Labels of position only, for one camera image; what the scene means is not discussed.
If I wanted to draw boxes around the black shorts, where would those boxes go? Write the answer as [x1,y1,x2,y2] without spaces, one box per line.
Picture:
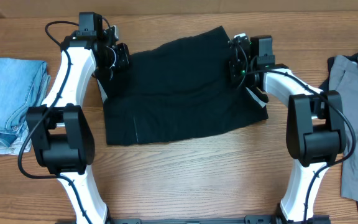
[98,27,268,146]

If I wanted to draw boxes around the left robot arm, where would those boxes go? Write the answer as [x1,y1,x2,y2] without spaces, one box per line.
[25,12,129,223]

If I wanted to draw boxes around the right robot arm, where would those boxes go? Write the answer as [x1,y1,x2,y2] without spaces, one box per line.
[229,34,348,223]

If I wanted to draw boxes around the folded light blue jeans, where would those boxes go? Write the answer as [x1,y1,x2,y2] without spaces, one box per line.
[0,58,50,155]

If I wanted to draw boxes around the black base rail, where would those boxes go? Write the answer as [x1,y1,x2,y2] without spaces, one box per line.
[54,214,331,224]

